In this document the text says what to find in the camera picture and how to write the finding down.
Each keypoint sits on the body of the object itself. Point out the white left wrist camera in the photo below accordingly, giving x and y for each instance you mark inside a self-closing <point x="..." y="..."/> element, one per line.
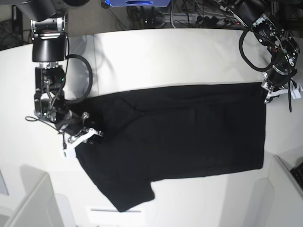
<point x="296" y="92"/>

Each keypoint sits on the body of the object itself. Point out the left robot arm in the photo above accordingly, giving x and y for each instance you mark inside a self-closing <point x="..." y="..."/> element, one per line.
<point x="255" y="17"/>

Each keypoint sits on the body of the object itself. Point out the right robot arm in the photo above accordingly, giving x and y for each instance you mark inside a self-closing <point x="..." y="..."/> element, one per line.
<point x="51" y="46"/>

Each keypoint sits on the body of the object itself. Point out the black T-shirt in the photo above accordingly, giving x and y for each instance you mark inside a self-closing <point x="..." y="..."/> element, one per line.
<point x="171" y="133"/>

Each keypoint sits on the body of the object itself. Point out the white left partition panel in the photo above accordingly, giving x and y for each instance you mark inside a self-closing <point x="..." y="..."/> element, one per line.
<point x="27" y="199"/>

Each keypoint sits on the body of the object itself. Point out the blue box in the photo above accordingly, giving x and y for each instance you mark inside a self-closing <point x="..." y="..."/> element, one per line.
<point x="128" y="3"/>

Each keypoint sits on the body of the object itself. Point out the white right partition panel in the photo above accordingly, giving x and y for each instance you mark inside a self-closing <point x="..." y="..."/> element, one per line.
<point x="277" y="200"/>

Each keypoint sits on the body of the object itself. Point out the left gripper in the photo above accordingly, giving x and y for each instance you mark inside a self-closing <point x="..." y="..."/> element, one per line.
<point x="275" y="78"/>

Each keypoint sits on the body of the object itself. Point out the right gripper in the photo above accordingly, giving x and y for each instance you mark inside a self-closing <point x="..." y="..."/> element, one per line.
<point x="74" y="125"/>

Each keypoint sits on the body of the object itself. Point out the white power strip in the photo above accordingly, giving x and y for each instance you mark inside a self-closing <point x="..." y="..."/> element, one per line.
<point x="199" y="21"/>

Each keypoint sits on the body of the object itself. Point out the black keyboard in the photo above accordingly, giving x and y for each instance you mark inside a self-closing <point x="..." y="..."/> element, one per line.
<point x="297" y="173"/>

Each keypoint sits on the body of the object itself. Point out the white partition panel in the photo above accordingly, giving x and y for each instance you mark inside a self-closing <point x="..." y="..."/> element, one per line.
<point x="27" y="199"/>
<point x="277" y="200"/>

